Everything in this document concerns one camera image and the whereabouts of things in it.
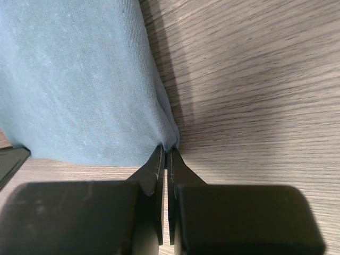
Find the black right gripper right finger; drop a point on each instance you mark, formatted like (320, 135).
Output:
(237, 219)

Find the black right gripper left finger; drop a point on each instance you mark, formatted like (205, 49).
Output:
(87, 217)

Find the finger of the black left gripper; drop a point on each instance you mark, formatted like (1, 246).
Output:
(11, 161)

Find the blue-grey t-shirt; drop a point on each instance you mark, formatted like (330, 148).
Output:
(79, 83)

